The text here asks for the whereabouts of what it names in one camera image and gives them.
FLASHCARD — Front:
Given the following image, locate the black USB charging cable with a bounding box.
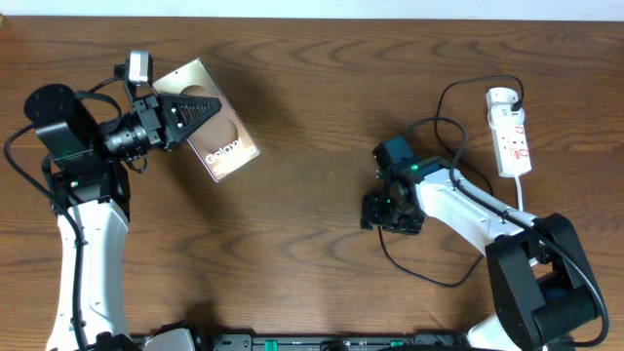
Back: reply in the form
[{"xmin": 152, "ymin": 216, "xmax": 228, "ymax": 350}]
[{"xmin": 377, "ymin": 74, "xmax": 526, "ymax": 289}]

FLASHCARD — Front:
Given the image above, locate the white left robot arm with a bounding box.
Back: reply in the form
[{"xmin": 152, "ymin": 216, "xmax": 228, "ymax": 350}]
[{"xmin": 24, "ymin": 84, "xmax": 221, "ymax": 350}]

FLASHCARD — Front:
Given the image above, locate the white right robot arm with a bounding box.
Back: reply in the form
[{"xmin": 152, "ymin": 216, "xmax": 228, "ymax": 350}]
[{"xmin": 361, "ymin": 136, "xmax": 609, "ymax": 350}]

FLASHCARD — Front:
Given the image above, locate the white power strip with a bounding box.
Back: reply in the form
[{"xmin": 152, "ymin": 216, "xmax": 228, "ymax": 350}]
[{"xmin": 487, "ymin": 103, "xmax": 531, "ymax": 177}]

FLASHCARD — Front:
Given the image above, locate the white USB wall charger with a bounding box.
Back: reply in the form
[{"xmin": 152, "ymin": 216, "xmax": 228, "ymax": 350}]
[{"xmin": 486, "ymin": 87, "xmax": 522, "ymax": 113}]

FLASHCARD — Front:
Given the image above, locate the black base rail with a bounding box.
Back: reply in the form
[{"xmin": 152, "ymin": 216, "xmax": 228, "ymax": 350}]
[{"xmin": 131, "ymin": 320, "xmax": 576, "ymax": 351}]

